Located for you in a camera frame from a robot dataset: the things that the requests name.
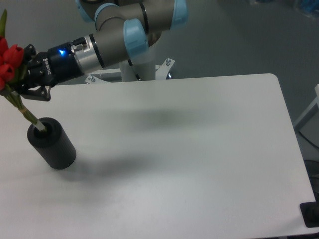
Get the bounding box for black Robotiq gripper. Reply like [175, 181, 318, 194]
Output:
[17, 44, 84, 102]

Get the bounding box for red tulip bouquet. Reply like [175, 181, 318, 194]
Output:
[0, 10, 47, 133]

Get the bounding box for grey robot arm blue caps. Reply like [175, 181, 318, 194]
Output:
[15, 0, 188, 101]

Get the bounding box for black ribbed cylindrical vase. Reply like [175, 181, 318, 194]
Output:
[27, 118, 76, 170]

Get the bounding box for black device at table edge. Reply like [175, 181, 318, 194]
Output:
[300, 202, 319, 228]

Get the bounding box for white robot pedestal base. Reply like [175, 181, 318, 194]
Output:
[85, 46, 175, 84]

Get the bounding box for white furniture frame right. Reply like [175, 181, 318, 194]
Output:
[293, 85, 319, 132]

